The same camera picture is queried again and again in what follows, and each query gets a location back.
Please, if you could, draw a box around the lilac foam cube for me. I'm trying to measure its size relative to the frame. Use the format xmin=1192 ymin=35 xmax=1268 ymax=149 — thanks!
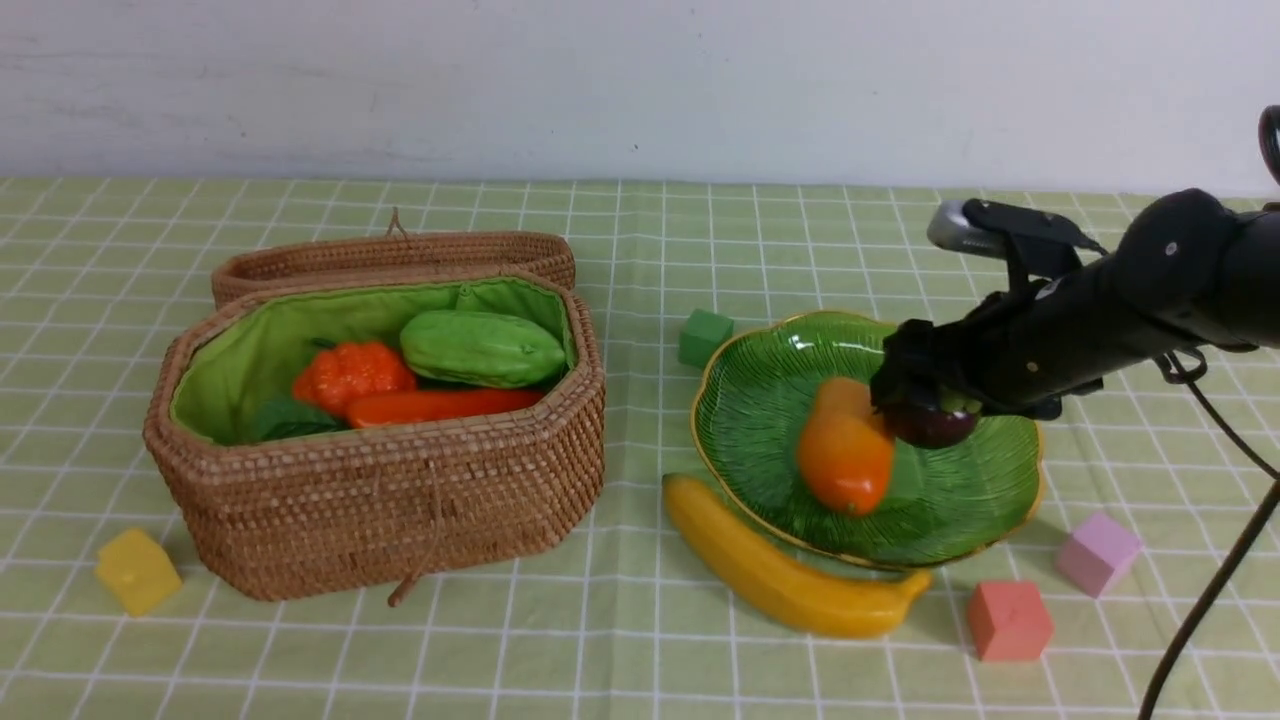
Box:
xmin=1055 ymin=511 xmax=1144 ymax=598

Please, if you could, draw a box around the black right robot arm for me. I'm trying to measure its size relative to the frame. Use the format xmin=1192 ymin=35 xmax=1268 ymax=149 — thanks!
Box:
xmin=870 ymin=190 xmax=1277 ymax=419

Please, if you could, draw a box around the salmon pink foam cube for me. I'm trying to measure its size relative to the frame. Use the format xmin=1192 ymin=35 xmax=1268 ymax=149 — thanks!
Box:
xmin=966 ymin=580 xmax=1055 ymax=662

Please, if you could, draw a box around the green checked tablecloth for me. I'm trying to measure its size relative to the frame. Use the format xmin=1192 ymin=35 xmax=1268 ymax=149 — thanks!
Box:
xmin=1 ymin=177 xmax=1271 ymax=719

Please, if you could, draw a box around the yellow foam block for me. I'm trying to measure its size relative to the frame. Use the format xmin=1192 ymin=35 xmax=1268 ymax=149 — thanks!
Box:
xmin=93 ymin=527 xmax=183 ymax=618

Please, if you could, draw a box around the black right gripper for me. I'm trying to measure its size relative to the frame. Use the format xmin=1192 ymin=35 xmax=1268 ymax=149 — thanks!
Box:
xmin=870 ymin=258 xmax=1171 ymax=420

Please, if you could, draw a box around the red toy chili pepper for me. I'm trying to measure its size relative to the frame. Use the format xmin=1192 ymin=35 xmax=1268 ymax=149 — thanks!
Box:
xmin=346 ymin=387 xmax=545 ymax=429

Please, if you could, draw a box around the green toy bitter gourd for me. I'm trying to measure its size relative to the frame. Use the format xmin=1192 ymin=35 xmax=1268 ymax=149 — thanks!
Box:
xmin=399 ymin=310 xmax=567 ymax=389

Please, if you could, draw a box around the yellow toy banana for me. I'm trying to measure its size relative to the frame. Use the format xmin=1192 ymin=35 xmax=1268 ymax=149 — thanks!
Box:
xmin=660 ymin=473 xmax=932 ymax=639

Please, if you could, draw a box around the green glass leaf plate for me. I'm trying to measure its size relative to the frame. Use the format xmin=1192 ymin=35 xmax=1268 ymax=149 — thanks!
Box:
xmin=690 ymin=310 xmax=1047 ymax=571

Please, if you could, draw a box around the orange toy mango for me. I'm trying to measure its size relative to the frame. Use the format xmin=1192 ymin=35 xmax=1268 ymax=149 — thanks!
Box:
xmin=795 ymin=375 xmax=895 ymax=518

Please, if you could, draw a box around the green foam cube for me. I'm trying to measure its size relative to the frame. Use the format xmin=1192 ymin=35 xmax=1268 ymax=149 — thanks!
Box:
xmin=677 ymin=307 xmax=736 ymax=370

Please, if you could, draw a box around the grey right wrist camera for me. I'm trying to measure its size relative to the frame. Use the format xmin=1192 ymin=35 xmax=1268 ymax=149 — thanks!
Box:
xmin=925 ymin=199 xmax=1108 ymax=290

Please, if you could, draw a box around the woven rattan basket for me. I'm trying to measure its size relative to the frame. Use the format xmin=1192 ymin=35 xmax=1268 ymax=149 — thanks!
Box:
xmin=143 ymin=266 xmax=605 ymax=605

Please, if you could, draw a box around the orange toy pumpkin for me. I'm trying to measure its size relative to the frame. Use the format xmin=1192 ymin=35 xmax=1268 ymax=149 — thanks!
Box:
xmin=292 ymin=338 xmax=419 ymax=416

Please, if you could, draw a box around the purple toy mangosteen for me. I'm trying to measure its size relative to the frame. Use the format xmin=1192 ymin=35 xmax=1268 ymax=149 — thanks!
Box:
xmin=879 ymin=400 xmax=982 ymax=450

